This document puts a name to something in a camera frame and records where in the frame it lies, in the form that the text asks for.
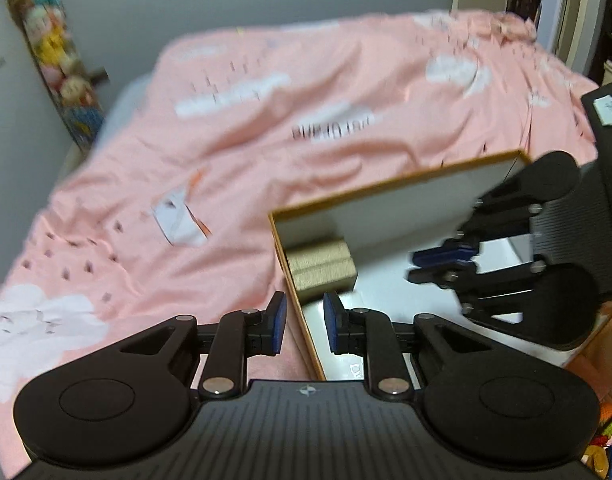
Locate gold hexagonal box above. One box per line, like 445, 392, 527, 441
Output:
285, 238, 358, 304

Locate orange storage box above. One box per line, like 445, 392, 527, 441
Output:
270, 153, 598, 379

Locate pink bed duvet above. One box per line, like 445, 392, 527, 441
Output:
0, 11, 596, 478

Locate hanging plush toy organizer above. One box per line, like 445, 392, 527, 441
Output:
7, 0, 107, 152

